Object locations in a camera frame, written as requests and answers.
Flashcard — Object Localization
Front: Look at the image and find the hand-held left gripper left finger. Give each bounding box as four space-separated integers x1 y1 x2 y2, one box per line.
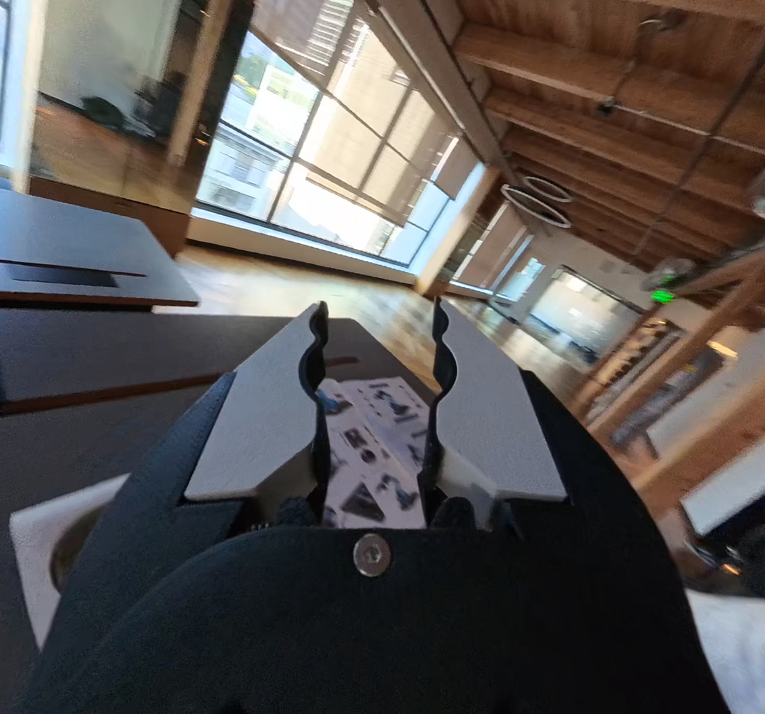
184 301 331 502

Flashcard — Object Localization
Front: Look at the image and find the grey desk with wood edge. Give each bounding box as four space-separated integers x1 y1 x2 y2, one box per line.
0 188 200 312

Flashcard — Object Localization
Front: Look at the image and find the ring ceiling lamp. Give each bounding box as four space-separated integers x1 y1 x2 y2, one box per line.
523 175 575 204
501 185 572 230

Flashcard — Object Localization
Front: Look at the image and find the printed instruction manual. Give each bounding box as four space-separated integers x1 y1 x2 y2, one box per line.
317 376 434 529

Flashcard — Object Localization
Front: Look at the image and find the white foam block with hole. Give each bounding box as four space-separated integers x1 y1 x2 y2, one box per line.
9 474 130 652

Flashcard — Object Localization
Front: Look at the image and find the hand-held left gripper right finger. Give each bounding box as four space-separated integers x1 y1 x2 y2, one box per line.
418 297 567 528

